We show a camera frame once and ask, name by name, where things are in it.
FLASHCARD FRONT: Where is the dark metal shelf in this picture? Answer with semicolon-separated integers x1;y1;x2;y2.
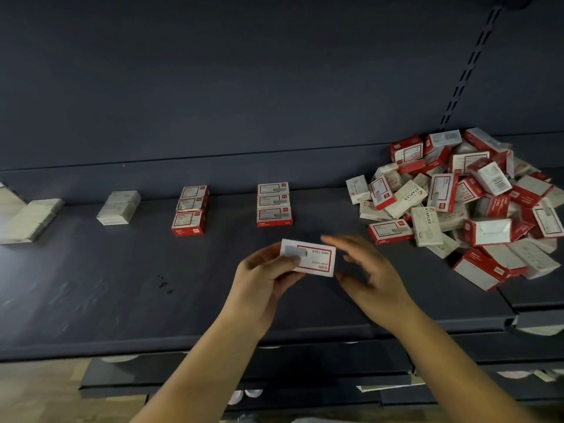
0;0;564;411

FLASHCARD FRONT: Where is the white paper card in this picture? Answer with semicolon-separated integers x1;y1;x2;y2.
357;376;424;392

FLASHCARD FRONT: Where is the person's left hand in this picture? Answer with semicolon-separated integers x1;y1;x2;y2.
222;242;305;335

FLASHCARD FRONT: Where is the pile of red white boxes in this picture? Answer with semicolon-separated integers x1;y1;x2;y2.
345;127;564;291

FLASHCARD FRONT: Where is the person's left forearm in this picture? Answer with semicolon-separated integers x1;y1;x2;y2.
132;313;266;423

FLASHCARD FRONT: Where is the person's right forearm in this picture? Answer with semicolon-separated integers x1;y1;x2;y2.
388;308;543;423

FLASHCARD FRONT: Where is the person's right hand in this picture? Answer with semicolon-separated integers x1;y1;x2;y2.
320;233;422;333

